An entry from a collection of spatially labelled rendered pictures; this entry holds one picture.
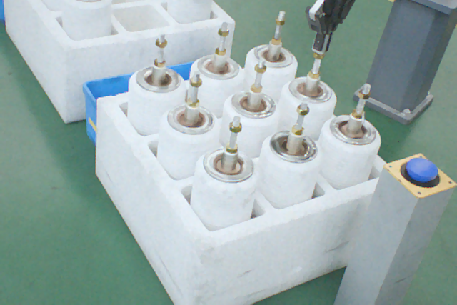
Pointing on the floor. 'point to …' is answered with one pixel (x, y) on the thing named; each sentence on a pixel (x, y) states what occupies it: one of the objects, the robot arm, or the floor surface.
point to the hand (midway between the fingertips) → (323, 40)
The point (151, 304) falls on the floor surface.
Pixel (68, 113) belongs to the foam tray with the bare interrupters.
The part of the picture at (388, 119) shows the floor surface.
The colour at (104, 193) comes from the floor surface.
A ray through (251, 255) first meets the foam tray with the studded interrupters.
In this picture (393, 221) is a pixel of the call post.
